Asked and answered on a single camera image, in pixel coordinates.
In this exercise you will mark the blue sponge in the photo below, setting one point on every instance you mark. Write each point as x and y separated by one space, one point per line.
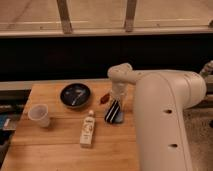
119 118

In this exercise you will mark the right metal window post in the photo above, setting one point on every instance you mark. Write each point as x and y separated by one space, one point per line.
130 15

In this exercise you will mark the white small bottle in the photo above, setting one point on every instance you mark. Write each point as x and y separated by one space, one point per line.
87 130

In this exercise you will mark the red chili pepper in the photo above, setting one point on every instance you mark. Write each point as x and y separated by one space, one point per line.
104 99

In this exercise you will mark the dark ceramic bowl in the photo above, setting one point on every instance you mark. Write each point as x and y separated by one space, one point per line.
75 95

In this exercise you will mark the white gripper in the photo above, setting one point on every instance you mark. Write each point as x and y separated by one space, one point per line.
118 91

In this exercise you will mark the left metal window post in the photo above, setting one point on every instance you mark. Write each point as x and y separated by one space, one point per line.
64 16

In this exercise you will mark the wooden table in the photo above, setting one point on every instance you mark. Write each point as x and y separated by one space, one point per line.
57 148

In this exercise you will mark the black white striped eraser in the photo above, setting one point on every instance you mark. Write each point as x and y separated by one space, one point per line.
112 112

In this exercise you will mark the metal window post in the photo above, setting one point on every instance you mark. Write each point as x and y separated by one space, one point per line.
130 15
64 16

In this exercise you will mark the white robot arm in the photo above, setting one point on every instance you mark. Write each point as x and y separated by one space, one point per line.
160 97

